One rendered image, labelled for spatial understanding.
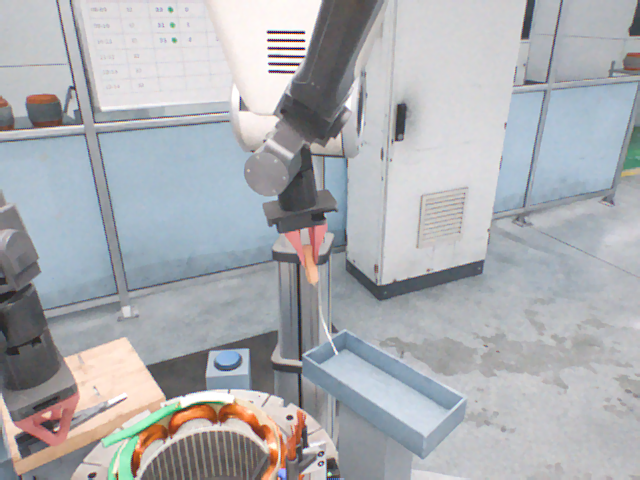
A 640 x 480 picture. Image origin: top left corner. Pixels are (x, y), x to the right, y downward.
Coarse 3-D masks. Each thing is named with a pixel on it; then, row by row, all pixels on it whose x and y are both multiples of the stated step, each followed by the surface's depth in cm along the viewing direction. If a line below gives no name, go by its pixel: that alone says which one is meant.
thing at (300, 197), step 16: (304, 176) 68; (288, 192) 69; (304, 192) 69; (320, 192) 75; (272, 208) 72; (288, 208) 70; (304, 208) 70; (320, 208) 70; (336, 208) 71; (272, 224) 70
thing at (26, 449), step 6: (54, 432) 60; (36, 438) 59; (24, 444) 58; (30, 444) 58; (36, 444) 59; (42, 444) 59; (48, 444) 60; (24, 450) 58; (30, 450) 58; (36, 450) 59; (24, 456) 58
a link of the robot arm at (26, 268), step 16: (0, 240) 47; (16, 240) 48; (0, 256) 47; (16, 256) 48; (32, 256) 50; (16, 272) 48; (32, 272) 51; (0, 288) 49; (16, 288) 49; (0, 336) 48; (0, 352) 49
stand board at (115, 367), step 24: (72, 360) 84; (96, 360) 84; (120, 360) 84; (96, 384) 79; (120, 384) 79; (144, 384) 79; (0, 408) 74; (120, 408) 74; (144, 408) 75; (72, 432) 70; (96, 432) 71; (48, 456) 68
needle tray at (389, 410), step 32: (320, 352) 88; (352, 352) 92; (384, 352) 86; (320, 384) 84; (352, 384) 84; (384, 384) 84; (416, 384) 82; (352, 416) 82; (384, 416) 74; (416, 416) 78; (448, 416) 73; (352, 448) 85; (384, 448) 79; (416, 448) 71
